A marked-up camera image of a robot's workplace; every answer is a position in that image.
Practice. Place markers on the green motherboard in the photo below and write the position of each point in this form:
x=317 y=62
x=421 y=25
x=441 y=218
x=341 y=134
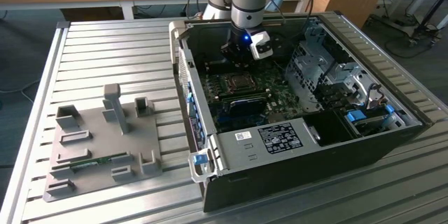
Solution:
x=280 y=98

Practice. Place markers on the brown under-desk cabinet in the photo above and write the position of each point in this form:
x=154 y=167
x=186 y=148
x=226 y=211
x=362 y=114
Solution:
x=90 y=14

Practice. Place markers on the wheeled equipment stand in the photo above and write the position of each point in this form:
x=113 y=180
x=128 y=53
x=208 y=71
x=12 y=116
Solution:
x=398 y=23

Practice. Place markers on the blue power supply latch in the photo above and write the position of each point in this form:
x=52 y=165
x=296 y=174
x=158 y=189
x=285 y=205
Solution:
x=198 y=160

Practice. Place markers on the black side camera box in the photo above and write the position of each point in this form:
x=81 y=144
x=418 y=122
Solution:
x=226 y=50

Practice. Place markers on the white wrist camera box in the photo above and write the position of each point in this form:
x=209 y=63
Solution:
x=262 y=47

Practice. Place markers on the black blue graphics card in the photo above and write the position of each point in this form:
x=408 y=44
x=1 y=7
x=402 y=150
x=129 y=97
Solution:
x=246 y=108

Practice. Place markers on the silver power supply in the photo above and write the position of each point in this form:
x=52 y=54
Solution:
x=237 y=155

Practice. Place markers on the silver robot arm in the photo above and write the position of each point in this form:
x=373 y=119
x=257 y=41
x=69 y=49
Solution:
x=249 y=1

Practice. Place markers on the blue drive latch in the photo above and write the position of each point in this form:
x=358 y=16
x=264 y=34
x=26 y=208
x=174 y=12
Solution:
x=389 y=110

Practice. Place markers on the silver drive cage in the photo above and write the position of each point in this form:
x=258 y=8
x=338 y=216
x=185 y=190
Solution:
x=310 y=69

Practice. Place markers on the black PC case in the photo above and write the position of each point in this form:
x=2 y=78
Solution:
x=297 y=176

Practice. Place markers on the grey parts rack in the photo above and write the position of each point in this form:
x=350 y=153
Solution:
x=101 y=140

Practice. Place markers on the blue disk carrier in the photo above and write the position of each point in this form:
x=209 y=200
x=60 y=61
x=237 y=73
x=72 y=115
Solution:
x=354 y=116

